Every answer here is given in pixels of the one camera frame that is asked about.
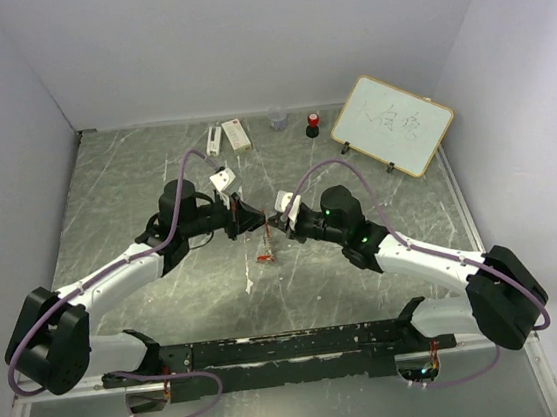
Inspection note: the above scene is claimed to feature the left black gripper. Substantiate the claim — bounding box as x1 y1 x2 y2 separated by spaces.
178 185 267 245

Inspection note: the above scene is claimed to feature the red handle keyring chain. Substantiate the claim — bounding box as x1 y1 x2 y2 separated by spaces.
252 218 277 266

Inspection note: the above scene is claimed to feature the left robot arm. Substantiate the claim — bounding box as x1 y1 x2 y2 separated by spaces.
4 167 266 396

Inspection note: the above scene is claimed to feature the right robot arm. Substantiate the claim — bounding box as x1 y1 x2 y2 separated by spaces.
269 185 548 352

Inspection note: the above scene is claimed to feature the white stapler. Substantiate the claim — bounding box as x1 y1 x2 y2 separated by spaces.
206 125 223 157

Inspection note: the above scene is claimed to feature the white staples box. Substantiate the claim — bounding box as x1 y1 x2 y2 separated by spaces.
222 119 252 154

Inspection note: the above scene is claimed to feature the red black stamp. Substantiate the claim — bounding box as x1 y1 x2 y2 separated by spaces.
306 113 320 138

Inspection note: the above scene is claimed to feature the clear paperclip jar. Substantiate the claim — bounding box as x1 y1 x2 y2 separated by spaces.
268 106 288 131

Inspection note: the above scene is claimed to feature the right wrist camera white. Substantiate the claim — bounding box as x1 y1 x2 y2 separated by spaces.
274 190 302 231

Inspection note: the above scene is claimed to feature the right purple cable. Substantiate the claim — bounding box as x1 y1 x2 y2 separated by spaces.
273 135 557 404

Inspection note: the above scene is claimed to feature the purple cable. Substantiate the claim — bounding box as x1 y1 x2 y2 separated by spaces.
273 135 557 404
0 146 252 417

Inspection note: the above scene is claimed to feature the small whiteboard wood frame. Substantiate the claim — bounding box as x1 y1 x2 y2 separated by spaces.
330 75 454 178

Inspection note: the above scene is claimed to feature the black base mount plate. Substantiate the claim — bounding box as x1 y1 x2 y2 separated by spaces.
98 311 462 411

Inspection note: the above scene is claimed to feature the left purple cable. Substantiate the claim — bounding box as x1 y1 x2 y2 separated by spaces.
0 146 252 417

